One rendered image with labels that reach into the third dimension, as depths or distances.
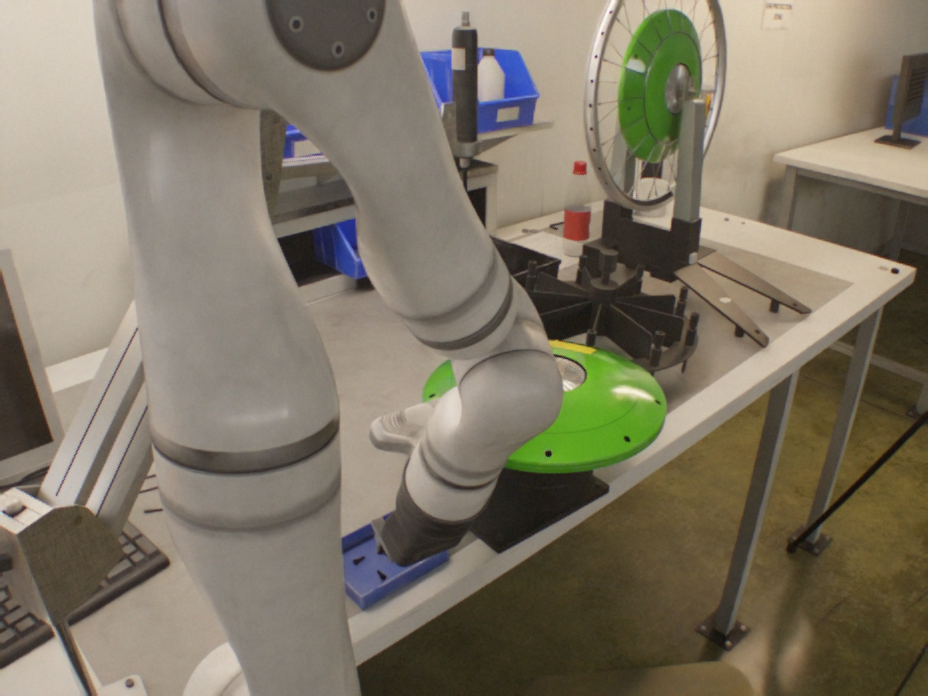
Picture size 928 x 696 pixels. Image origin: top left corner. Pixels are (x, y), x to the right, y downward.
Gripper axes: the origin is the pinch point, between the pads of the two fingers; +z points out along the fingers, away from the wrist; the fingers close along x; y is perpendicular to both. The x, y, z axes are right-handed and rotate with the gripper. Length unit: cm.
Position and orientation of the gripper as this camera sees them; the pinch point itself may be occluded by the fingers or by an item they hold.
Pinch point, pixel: (398, 542)
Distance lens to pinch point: 83.2
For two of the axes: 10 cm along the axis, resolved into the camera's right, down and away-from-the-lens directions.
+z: -2.5, 6.2, 7.5
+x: 8.4, -2.5, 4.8
